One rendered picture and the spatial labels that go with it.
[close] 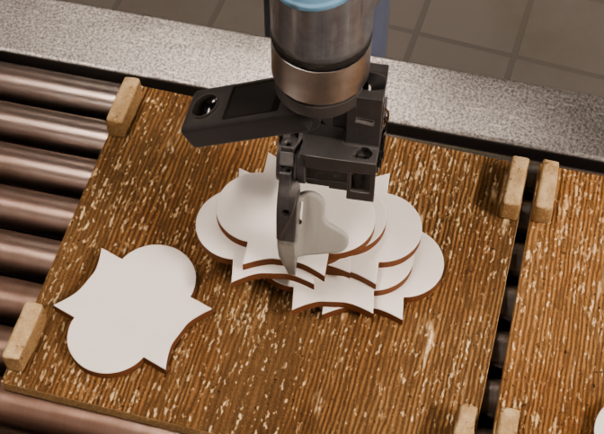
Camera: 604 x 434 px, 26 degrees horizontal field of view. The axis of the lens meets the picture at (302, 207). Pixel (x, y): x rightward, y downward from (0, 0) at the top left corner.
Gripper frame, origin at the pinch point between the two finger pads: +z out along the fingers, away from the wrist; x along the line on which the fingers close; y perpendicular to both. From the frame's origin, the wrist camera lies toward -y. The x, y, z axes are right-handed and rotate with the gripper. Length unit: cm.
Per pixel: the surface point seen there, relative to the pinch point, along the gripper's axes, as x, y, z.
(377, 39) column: 53, 2, 35
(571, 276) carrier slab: 1.5, 25.4, 6.1
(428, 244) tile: 2.0, 12.1, 5.0
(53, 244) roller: -2.1, -22.9, 7.7
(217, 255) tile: -4.9, -6.0, 0.7
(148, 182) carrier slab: 5.3, -15.3, 6.0
